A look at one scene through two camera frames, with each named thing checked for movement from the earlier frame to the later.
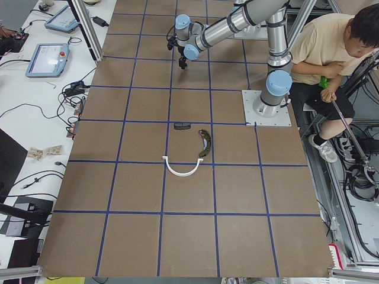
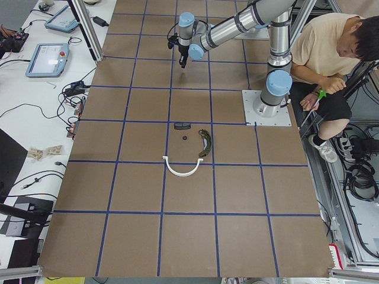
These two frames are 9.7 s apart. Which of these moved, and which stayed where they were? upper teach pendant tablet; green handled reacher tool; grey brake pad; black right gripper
Moved: green handled reacher tool
Stayed: upper teach pendant tablet; black right gripper; grey brake pad
